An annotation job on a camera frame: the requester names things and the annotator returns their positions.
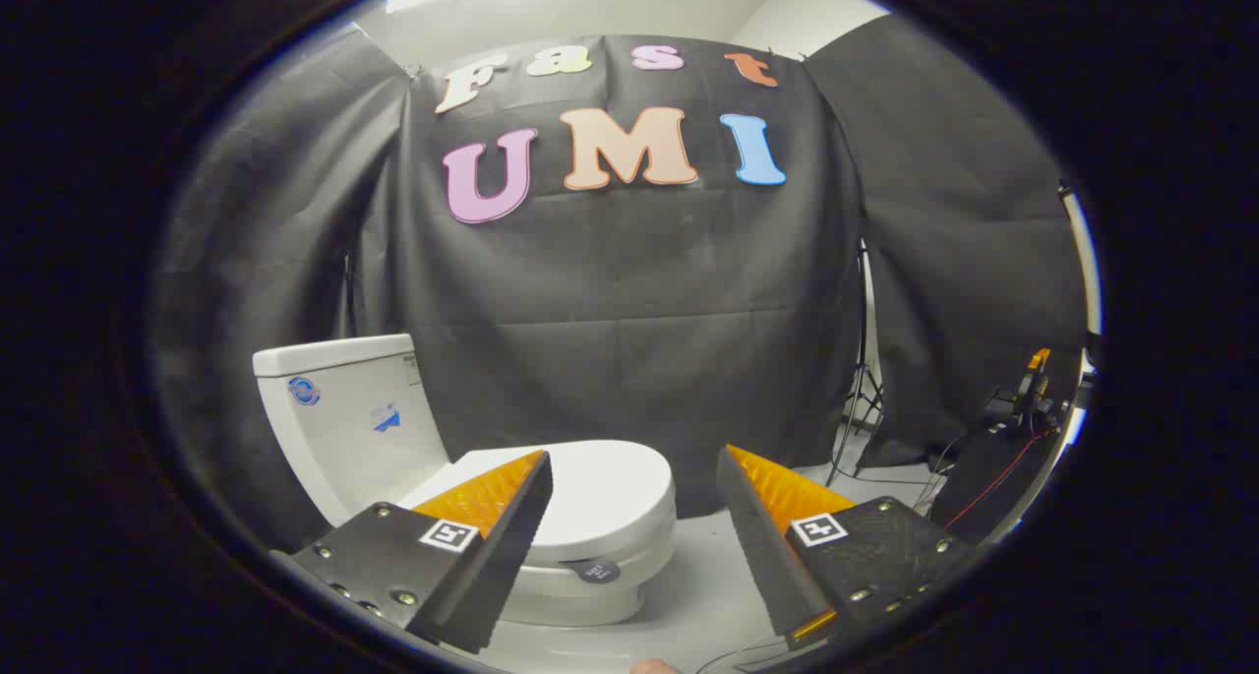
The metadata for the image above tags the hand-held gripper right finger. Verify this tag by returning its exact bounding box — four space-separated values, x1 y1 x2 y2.
715 444 977 653

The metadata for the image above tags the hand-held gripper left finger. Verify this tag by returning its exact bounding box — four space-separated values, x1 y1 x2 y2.
268 448 554 655

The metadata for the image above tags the white toilet lid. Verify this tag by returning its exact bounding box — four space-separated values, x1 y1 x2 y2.
398 440 678 564

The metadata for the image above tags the white toilet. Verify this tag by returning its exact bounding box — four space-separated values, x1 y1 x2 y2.
253 335 678 628

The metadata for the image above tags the black tripod light stand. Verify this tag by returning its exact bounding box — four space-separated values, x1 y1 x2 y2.
826 241 886 488

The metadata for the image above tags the black equipment case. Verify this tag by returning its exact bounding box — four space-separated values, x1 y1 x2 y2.
929 426 1046 547

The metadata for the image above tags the black backdrop cloth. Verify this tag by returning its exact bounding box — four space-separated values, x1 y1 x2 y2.
152 15 1088 557

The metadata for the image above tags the black device with orange top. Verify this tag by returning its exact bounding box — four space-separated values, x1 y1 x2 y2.
987 347 1071 435

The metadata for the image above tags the thin red cable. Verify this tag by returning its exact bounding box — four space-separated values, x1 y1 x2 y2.
944 432 1049 529

